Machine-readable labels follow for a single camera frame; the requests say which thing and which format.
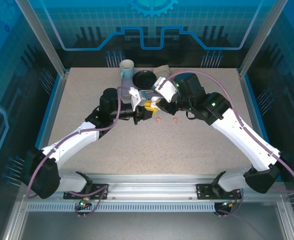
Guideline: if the black round plate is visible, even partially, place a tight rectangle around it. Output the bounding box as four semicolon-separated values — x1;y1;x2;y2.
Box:
132;69;156;90

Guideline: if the lavender plastic tray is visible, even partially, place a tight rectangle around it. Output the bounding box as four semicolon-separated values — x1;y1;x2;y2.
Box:
120;74;154;104

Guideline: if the beige folded cloth napkin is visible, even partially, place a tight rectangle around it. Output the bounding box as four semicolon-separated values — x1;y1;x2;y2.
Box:
152;64;170;77

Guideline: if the light blue mug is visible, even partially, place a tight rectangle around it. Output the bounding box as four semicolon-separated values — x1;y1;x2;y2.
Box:
119;59;135;80

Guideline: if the blue table edge strip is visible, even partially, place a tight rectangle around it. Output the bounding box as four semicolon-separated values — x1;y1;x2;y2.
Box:
243;73;282;183
28;73;63;182

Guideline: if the small connector board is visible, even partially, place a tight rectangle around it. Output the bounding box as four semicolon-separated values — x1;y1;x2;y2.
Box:
215;199;239;216
75;197;92;212

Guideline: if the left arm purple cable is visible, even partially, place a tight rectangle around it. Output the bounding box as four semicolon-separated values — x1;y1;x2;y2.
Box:
24;86;135;218

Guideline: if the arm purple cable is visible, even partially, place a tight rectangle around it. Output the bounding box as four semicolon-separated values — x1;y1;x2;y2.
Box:
159;70;294;218
24;86;135;218

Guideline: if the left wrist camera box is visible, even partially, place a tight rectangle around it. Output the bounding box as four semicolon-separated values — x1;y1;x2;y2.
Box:
128;86;154;108

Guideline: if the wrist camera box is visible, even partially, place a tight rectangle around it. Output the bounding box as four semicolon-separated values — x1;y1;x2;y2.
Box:
128;86;154;108
153;76;179;103

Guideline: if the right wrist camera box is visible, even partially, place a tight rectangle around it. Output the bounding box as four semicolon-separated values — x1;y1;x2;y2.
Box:
153;76;179;103

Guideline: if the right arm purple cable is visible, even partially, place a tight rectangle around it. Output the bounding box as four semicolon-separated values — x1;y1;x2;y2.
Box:
159;70;294;218

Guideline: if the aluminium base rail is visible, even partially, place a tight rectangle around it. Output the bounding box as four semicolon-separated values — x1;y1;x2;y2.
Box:
19;173;285;204

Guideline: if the aluminium frame post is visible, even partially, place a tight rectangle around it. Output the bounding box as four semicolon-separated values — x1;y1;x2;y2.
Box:
238;0;282;78
14;0;70;78

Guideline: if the slotted grey cable duct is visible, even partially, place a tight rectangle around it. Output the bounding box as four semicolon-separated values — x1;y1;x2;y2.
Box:
26;202;280;213

